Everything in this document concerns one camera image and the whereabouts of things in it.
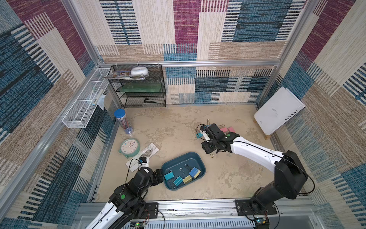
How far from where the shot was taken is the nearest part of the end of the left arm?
53 centimetres

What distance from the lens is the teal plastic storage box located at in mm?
828

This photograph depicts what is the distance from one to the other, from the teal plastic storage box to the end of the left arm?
20 centimetres
